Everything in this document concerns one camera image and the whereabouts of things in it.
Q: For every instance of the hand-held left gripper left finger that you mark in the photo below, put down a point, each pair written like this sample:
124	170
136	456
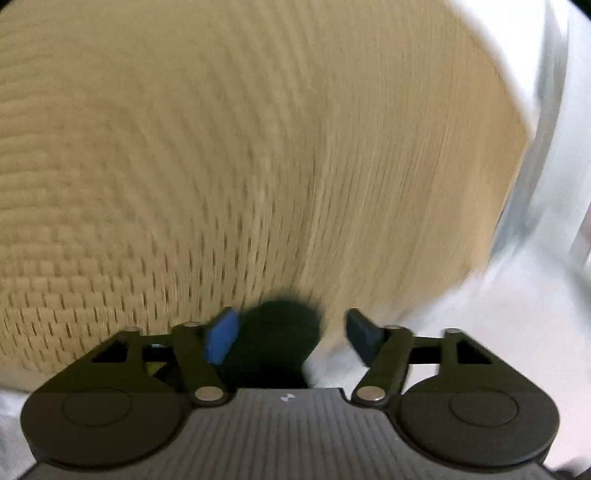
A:
224	337

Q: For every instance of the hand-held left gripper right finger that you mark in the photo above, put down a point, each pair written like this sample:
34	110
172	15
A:
364	334

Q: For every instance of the black white printed t-shirt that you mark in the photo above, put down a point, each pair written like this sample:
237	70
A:
277	337

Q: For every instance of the woven tan mattress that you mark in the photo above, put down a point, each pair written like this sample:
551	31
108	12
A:
231	138

